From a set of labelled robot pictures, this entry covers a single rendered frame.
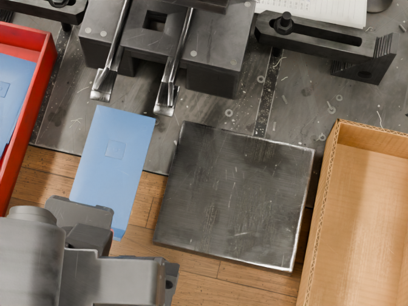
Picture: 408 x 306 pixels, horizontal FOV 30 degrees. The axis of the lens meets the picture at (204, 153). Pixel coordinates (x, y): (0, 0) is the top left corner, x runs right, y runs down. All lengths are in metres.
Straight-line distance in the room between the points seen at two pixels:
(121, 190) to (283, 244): 0.21
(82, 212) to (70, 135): 0.26
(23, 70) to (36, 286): 0.49
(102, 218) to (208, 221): 0.22
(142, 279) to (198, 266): 0.32
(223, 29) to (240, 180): 0.19
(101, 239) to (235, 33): 0.35
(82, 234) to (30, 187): 0.27
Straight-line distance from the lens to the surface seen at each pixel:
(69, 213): 0.73
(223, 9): 0.80
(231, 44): 0.93
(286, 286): 0.93
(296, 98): 1.00
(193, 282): 0.92
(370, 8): 1.08
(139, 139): 0.87
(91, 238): 0.70
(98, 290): 0.62
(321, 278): 0.93
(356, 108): 1.01
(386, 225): 0.96
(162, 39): 0.93
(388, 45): 0.96
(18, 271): 0.57
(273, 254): 0.91
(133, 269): 0.61
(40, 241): 0.58
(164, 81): 0.91
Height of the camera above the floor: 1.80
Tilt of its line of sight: 70 degrees down
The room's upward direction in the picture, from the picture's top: 6 degrees clockwise
